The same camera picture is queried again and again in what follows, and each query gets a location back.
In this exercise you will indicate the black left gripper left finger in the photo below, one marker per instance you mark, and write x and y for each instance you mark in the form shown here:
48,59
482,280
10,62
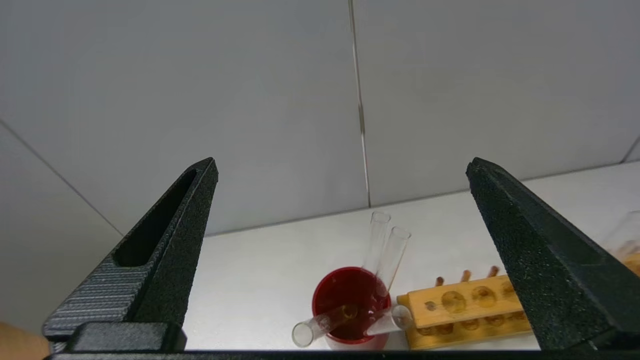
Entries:
165,280

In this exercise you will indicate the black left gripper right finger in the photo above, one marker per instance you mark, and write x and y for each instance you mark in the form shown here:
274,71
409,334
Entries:
550,280

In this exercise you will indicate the test tube with orange-red pigment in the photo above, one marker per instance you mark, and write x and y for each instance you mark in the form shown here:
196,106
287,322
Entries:
395,320

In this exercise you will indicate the test tube with yellow pigment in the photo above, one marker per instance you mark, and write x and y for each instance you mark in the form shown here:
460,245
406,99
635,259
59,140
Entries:
320,326

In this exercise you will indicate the test tube with teal pigment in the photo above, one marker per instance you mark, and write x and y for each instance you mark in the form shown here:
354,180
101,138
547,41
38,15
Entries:
625,232

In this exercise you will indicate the wooden test tube rack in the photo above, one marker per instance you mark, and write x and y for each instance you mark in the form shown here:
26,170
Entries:
450,320

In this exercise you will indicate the empty glass test tube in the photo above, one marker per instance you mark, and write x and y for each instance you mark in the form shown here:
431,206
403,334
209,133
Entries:
395,255
376,240

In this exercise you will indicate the dark red cup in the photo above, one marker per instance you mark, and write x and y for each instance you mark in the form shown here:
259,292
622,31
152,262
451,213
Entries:
345,290

